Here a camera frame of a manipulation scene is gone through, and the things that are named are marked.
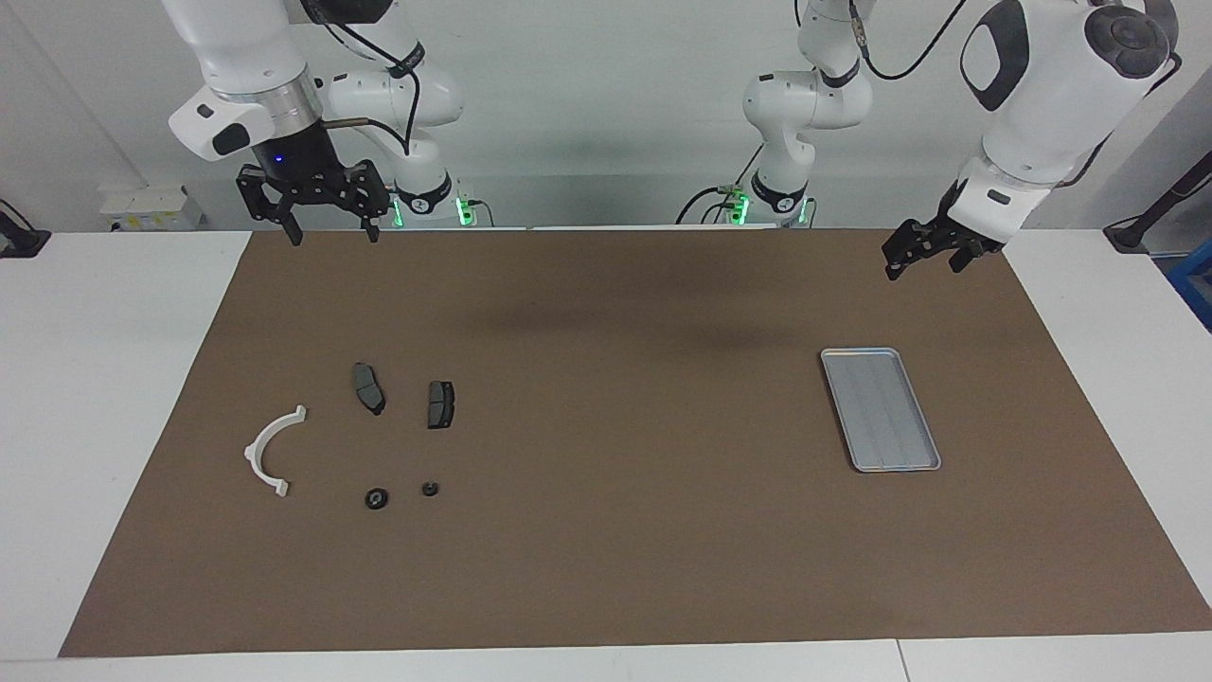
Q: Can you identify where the silver metal tray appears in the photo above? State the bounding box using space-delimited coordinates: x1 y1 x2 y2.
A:
820 348 942 473

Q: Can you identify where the white power strip box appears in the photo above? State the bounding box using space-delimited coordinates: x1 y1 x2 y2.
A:
98 185 205 234

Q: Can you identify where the grey curved brake pad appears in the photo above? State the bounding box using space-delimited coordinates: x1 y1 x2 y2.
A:
351 362 387 417

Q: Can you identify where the blue crate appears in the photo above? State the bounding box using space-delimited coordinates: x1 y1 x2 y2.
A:
1167 242 1212 332

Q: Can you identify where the brown table mat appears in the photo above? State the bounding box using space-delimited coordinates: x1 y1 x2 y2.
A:
59 227 1212 659

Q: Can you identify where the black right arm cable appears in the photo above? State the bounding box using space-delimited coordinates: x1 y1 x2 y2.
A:
303 0 423 158

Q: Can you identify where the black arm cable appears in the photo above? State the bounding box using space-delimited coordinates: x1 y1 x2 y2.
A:
847 0 1185 190
303 0 423 158

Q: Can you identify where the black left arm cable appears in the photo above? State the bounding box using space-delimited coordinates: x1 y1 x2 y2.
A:
847 0 1185 190

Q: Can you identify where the black angled stand mount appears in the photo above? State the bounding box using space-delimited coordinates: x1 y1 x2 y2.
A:
1103 152 1212 255

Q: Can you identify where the black base cable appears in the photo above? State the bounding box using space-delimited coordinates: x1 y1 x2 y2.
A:
675 142 766 225

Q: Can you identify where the white curved plastic bracket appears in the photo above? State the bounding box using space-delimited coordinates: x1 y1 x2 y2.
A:
243 404 309 499

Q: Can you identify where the black table clamp mount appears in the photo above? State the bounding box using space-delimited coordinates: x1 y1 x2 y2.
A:
0 197 51 259

